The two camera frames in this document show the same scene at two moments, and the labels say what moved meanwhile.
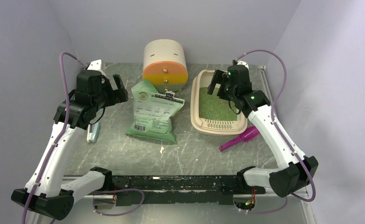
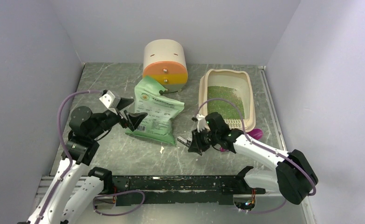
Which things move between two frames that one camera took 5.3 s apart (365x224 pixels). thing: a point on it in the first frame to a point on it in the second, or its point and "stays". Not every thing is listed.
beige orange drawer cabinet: x=164 y=65 stays
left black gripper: x=120 y=94 to x=133 y=119
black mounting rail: x=217 y=190 stays
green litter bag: x=154 y=111 stays
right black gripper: x=218 y=77 to x=196 y=145
